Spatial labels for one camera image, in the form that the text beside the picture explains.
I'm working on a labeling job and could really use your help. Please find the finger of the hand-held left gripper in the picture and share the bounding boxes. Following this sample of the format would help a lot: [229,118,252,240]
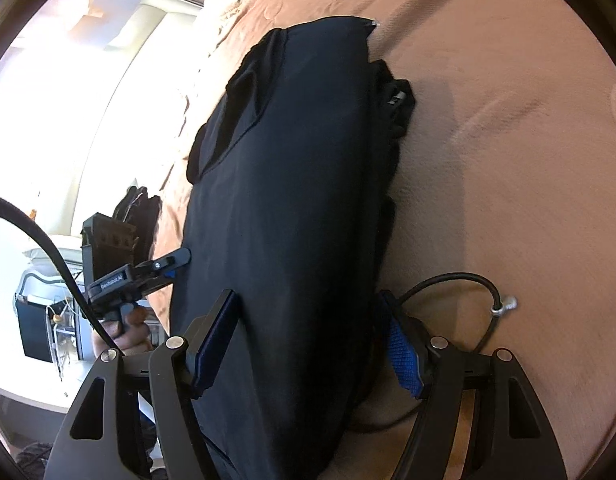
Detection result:
[137,269,178,300]
[147,247,192,276]

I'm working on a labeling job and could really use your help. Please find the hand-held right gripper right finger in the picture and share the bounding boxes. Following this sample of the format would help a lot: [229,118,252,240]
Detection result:
[379,289,569,480]

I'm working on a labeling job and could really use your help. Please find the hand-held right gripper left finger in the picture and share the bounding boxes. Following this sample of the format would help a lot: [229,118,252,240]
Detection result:
[44,289,241,480]

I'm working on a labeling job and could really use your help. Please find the black pants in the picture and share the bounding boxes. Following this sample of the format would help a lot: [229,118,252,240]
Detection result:
[168,16,519,480]

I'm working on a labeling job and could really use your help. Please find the person's left hand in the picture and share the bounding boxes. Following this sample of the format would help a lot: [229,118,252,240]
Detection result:
[92,304,153,357]

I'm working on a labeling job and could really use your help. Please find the black box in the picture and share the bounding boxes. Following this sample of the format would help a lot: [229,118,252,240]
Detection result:
[17,297,56,363]

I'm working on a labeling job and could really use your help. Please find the white padded headboard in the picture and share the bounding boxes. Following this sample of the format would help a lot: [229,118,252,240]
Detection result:
[63,2,210,241]

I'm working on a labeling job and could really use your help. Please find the grey shaggy rug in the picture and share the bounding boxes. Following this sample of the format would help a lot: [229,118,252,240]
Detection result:
[12,439,60,480]

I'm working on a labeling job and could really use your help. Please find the bed with orange sheet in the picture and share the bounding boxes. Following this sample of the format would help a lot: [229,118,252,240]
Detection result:
[148,0,616,480]

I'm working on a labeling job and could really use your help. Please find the cream bedding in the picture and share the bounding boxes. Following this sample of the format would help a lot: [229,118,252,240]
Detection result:
[195,0,280,61]

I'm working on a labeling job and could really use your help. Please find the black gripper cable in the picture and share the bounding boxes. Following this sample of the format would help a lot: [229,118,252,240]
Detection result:
[0,191,120,353]

